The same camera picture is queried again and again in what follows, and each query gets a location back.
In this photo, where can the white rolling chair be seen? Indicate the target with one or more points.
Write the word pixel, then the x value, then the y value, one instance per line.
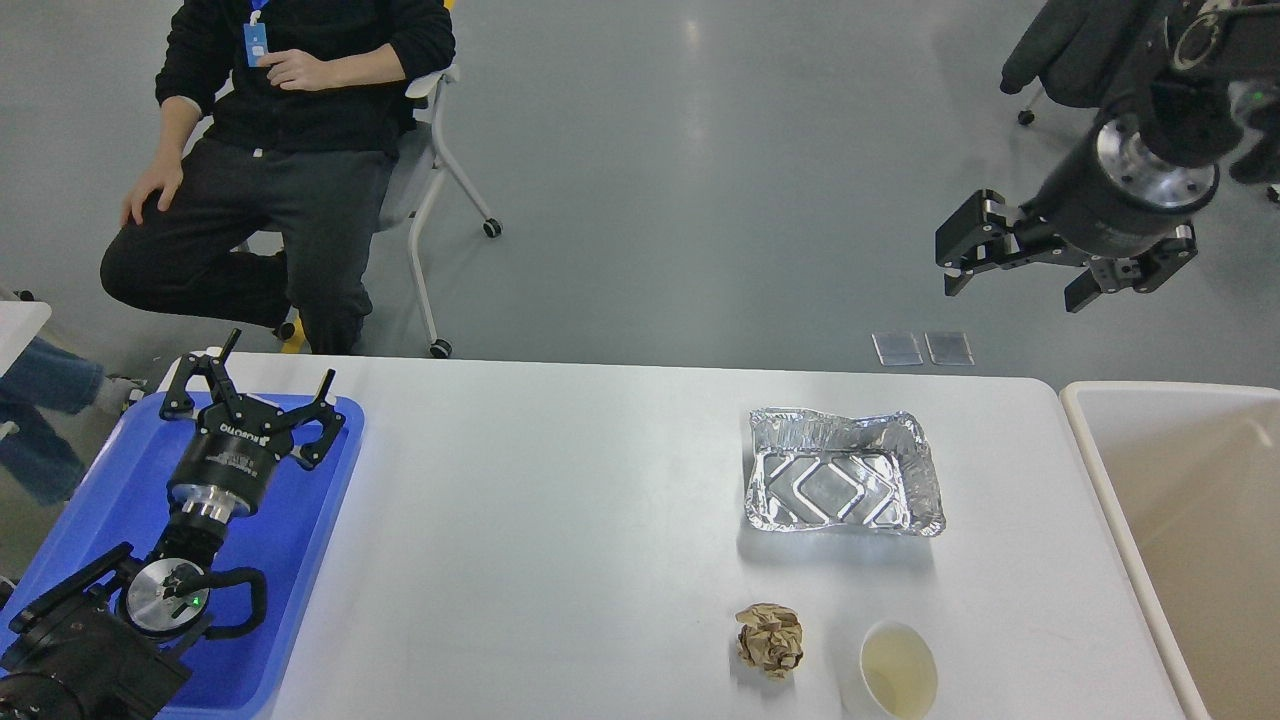
pixel 440 170

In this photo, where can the chair with dark coats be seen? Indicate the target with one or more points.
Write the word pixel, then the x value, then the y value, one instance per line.
pixel 1198 75

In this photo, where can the right floor plate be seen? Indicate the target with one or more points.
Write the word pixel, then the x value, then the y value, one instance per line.
pixel 949 348

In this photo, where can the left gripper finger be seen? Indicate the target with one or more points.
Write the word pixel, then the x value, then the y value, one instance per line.
pixel 319 411
pixel 213 368

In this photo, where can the beige plastic bin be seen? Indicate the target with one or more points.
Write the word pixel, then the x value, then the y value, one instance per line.
pixel 1187 476

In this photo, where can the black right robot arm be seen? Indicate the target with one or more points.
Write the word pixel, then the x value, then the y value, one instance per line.
pixel 1175 87

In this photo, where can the seated person in black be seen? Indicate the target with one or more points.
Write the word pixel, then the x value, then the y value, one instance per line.
pixel 185 217

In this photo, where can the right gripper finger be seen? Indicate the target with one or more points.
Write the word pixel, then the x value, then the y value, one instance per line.
pixel 985 234
pixel 1144 273

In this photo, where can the left floor plate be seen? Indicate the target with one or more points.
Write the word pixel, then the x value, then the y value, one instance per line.
pixel 897 348

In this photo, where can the white side table corner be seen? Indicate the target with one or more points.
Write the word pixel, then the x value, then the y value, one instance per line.
pixel 21 321

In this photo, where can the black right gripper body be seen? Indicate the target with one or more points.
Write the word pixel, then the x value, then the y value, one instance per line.
pixel 1113 197

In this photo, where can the blue plastic tray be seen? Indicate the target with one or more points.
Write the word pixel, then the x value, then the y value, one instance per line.
pixel 200 545

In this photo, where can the white paper cup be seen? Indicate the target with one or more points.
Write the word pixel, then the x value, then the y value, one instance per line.
pixel 887 671

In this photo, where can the aluminium foil tray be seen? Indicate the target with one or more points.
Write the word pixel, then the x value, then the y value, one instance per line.
pixel 820 471

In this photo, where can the floor plate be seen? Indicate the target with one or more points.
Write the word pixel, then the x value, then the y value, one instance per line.
pixel 897 348
pixel 949 348

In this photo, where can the person leg in jeans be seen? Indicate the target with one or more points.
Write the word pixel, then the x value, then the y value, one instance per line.
pixel 44 378

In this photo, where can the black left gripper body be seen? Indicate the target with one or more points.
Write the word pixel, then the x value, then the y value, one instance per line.
pixel 231 460

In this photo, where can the crumpled brown paper ball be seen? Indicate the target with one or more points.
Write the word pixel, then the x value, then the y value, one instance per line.
pixel 770 639

